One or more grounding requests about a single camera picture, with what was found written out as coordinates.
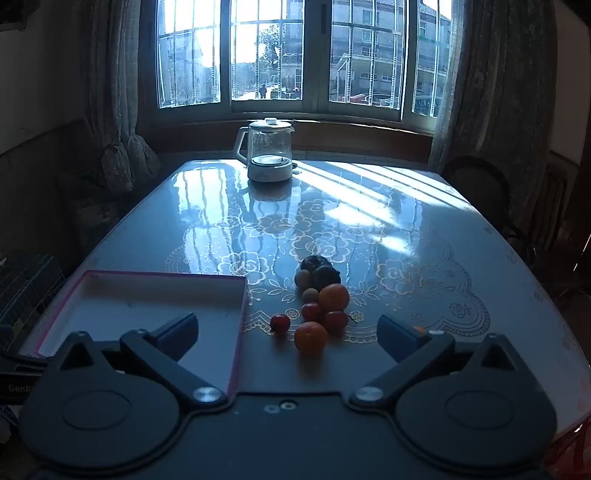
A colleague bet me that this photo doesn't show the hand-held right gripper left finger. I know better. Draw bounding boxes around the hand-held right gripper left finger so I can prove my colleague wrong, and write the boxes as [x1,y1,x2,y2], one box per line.
[46,312,229,409]

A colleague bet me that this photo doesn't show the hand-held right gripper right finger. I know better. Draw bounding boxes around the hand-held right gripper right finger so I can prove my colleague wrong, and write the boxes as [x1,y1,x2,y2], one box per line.
[348,315,519,409]

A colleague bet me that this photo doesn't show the white box with pink rim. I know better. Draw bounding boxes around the white box with pink rim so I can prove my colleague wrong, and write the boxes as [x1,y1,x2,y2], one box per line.
[21,270,251,397]

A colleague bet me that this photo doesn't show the orange tangerine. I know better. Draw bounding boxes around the orange tangerine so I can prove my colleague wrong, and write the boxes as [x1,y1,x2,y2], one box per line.
[294,321,329,356]
[318,283,351,313]

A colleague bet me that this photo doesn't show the floral tablecloth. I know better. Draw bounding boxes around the floral tablecloth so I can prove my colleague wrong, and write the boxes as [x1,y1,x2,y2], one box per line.
[18,159,591,462]

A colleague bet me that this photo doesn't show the dark round-back chair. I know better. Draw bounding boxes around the dark round-back chair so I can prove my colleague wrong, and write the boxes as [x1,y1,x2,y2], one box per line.
[441,155,532,252]

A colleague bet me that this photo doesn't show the white glass electric kettle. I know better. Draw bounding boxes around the white glass electric kettle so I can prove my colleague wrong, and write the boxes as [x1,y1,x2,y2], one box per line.
[232,118,300,182]

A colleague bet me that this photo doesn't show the grey tied curtain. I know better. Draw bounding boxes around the grey tied curtain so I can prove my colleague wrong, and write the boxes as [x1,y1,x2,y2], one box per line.
[85,0,162,195]

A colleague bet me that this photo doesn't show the grey hanging curtain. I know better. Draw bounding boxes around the grey hanging curtain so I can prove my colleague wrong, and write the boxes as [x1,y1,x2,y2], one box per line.
[429,0,560,241]

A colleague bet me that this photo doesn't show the barred window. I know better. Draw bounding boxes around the barred window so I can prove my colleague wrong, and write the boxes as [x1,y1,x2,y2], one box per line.
[139,0,459,136]

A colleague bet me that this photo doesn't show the dark wire basket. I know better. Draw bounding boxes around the dark wire basket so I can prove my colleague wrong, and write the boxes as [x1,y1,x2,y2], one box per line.
[0,251,65,354]

